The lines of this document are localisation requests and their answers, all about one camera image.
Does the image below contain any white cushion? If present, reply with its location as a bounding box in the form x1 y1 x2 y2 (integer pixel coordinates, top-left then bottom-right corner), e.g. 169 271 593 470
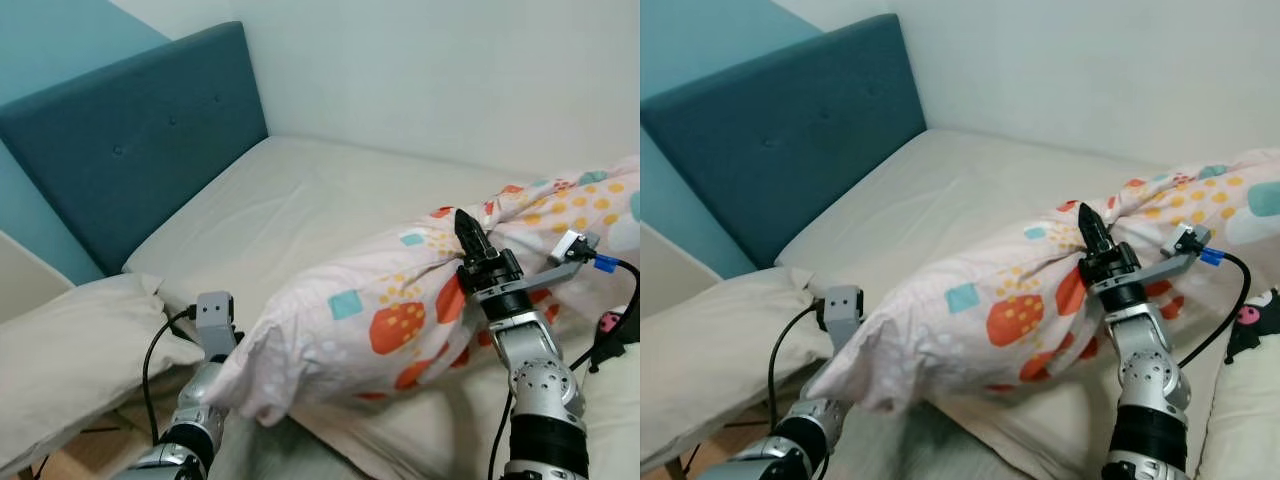
570 345 641 480
1194 340 1280 480

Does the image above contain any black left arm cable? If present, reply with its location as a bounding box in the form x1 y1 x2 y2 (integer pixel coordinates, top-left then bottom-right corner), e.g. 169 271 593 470
766 299 825 433
142 305 199 446

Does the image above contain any blue upholstered headboard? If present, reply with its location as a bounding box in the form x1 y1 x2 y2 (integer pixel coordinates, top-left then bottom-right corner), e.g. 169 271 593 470
640 13 929 270
0 21 270 278

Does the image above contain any bed mattress with beige sheet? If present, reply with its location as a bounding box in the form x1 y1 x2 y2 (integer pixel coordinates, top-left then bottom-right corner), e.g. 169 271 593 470
775 127 1280 480
122 135 641 480

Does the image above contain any white bedside cabinet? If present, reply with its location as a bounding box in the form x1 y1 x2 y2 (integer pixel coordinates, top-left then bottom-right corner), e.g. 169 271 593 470
0 230 77 327
640 222 723 313

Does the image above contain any black plush toy pink face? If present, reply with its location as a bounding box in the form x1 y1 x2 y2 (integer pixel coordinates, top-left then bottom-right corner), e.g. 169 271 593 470
588 304 641 375
1221 287 1280 367

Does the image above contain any plain beige pillow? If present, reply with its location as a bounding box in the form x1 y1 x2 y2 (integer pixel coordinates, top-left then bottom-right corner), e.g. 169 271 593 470
0 272 207 473
640 267 837 473

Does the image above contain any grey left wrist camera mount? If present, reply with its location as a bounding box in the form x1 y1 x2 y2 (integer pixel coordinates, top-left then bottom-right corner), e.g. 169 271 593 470
194 291 239 363
817 285 865 353

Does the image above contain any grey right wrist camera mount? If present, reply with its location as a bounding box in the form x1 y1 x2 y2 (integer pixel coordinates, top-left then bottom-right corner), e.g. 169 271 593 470
545 230 603 294
1140 225 1215 287

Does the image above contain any pink pillow with orange print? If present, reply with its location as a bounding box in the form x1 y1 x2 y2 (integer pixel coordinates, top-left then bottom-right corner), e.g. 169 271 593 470
805 148 1280 417
205 155 641 427

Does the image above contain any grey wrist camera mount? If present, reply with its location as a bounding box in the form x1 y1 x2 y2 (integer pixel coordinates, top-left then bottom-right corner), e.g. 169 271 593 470
194 291 239 363
1140 225 1215 287
817 285 865 353
545 230 603 294

